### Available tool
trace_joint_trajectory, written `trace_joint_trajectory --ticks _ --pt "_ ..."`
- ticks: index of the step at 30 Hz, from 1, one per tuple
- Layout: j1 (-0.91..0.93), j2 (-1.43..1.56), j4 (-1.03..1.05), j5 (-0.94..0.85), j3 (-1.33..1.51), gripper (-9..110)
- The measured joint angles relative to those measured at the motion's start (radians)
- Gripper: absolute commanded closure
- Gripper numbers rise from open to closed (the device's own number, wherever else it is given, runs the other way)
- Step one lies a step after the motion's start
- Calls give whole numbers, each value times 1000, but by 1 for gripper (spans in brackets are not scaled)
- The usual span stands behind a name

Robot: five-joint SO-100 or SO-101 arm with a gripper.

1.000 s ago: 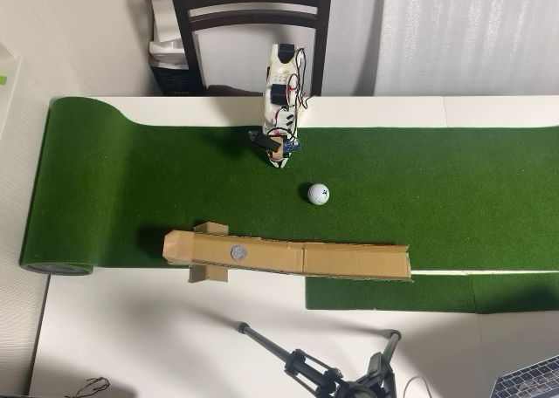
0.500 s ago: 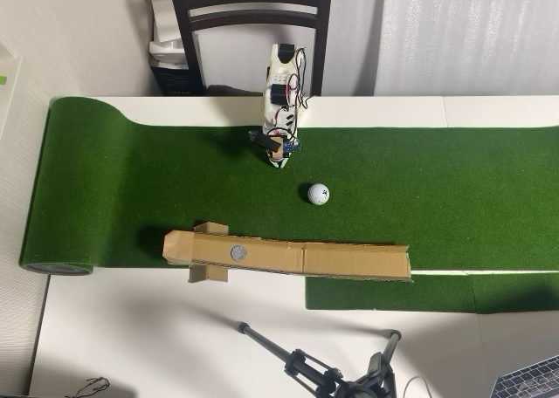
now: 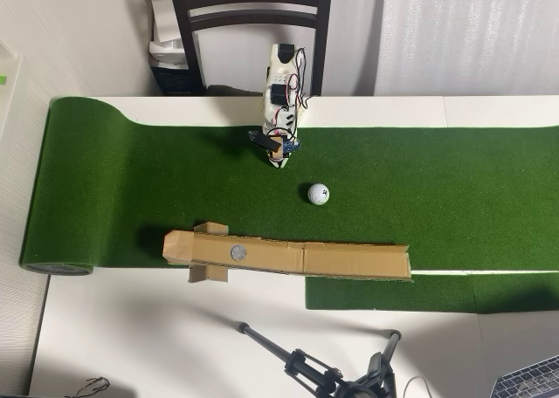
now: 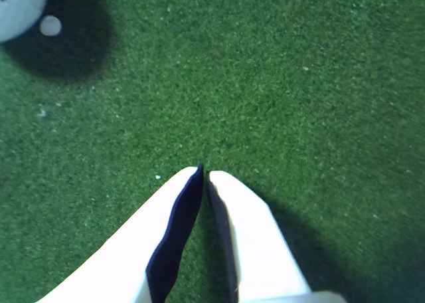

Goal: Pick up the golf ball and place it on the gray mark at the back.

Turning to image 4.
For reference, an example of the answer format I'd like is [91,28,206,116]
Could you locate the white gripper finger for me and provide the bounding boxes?
[207,170,348,303]
[35,162,205,303]

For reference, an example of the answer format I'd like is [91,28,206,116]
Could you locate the white golf ball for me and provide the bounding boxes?
[0,0,50,44]

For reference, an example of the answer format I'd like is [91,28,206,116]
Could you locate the long green turf mat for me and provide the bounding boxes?
[0,0,425,303]

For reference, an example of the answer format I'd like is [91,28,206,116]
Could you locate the small white dot marker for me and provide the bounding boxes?
[39,15,62,37]

